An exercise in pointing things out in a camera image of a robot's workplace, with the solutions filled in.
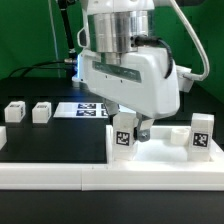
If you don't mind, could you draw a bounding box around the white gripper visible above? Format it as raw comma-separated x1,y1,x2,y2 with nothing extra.
79,49,190,142

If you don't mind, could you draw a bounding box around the white square table top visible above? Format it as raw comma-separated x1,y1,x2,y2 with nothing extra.
106,125,224,163

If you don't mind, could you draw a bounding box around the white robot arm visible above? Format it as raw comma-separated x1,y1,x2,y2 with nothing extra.
77,0,210,142

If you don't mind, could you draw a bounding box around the white marker sheet with tags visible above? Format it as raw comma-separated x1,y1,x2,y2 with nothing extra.
53,101,143,119

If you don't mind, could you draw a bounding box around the white U-shaped obstacle fence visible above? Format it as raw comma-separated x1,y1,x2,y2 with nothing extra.
0,126,224,192

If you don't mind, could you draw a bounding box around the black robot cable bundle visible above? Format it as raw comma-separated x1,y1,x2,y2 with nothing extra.
7,0,78,78

